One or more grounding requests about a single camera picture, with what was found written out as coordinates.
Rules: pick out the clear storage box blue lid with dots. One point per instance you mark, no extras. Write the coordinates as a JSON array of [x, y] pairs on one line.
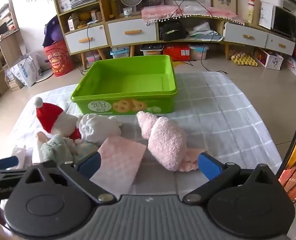
[[120, 53]]

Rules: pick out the clear storage box pastel contents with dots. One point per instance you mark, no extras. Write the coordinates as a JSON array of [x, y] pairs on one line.
[[199, 52]]

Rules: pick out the red cardboard box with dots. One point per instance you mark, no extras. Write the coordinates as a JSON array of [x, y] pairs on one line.
[[176, 52]]

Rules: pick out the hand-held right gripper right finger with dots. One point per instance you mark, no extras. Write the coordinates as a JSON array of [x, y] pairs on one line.
[[209, 166]]

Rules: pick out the black microwave oven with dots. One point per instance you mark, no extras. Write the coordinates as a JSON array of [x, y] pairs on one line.
[[285, 23]]

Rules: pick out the clear storage box black lid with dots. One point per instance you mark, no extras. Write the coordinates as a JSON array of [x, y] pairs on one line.
[[151, 50]]

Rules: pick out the wooden desk shelf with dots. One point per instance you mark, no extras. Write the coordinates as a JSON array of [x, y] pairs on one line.
[[8, 50]]

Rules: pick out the red bag with print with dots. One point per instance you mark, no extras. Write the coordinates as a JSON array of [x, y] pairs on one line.
[[58, 60]]

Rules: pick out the pink fuzzy sock roll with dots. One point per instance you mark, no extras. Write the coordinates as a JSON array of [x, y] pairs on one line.
[[165, 140]]

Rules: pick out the wooden cabinet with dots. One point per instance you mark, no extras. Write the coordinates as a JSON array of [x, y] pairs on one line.
[[105, 12]]

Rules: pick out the green fuzzy sock roll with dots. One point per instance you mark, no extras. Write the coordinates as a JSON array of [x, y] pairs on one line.
[[56, 148]]

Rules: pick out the grey white checked blanket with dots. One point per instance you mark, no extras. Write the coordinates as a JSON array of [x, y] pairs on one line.
[[212, 115]]

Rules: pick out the red santa hat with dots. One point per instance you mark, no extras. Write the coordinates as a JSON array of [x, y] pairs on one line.
[[50, 115]]

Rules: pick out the yellow star mat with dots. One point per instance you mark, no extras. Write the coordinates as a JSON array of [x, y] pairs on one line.
[[180, 63]]

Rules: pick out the pink square towel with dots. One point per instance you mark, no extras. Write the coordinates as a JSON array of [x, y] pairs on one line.
[[120, 157]]

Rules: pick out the pile of papers and cloth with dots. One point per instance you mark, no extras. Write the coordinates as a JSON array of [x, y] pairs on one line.
[[204, 31]]

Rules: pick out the white toy box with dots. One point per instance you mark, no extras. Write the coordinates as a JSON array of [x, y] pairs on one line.
[[270, 59]]

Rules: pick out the white carton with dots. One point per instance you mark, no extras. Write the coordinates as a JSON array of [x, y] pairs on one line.
[[66, 2]]

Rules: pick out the yellow toy excavator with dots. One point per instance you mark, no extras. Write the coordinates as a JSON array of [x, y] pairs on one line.
[[113, 8]]

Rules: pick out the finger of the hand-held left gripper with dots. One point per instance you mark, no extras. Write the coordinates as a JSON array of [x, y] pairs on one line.
[[6, 162]]

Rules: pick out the yellow egg tray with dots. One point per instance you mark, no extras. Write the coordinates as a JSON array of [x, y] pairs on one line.
[[245, 59]]

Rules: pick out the purple bag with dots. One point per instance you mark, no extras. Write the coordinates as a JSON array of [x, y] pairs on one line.
[[53, 31]]

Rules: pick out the pink cloth with pompom trim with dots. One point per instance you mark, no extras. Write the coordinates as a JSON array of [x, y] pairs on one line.
[[200, 12]]

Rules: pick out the white paper bag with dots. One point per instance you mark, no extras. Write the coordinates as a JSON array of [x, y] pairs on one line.
[[25, 71]]

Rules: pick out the green plastic box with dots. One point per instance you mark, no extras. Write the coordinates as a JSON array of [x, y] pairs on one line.
[[128, 75]]

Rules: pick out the small cardboard box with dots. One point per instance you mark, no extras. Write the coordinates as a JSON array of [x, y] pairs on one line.
[[73, 22]]

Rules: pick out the glass cup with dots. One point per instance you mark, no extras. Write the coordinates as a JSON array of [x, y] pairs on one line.
[[128, 12]]

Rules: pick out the white cloth bundle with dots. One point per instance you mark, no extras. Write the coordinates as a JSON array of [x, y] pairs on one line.
[[98, 128]]

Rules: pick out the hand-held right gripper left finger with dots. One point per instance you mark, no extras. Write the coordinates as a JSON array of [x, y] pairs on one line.
[[89, 164]]

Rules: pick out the black bag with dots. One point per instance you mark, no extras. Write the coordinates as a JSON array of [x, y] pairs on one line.
[[173, 31]]

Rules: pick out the small clear storage box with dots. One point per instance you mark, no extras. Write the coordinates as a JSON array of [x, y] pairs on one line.
[[93, 59]]

